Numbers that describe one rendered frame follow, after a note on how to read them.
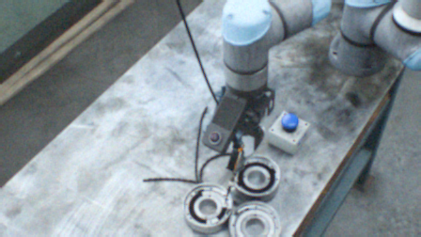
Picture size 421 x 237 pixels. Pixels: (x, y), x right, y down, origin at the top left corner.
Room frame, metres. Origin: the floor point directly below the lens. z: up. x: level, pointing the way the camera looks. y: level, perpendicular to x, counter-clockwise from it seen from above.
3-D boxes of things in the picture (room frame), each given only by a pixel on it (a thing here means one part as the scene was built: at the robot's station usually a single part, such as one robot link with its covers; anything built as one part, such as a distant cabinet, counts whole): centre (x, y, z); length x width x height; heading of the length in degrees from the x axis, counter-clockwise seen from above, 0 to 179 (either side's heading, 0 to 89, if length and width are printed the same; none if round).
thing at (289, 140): (0.74, -0.18, 0.82); 0.08 x 0.07 x 0.05; 141
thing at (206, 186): (0.55, 0.02, 0.82); 0.10 x 0.10 x 0.04
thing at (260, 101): (0.63, -0.07, 1.07); 0.09 x 0.08 x 0.12; 144
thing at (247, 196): (0.62, -0.09, 0.82); 0.10 x 0.10 x 0.04
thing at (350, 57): (0.99, -0.40, 0.85); 0.15 x 0.15 x 0.10
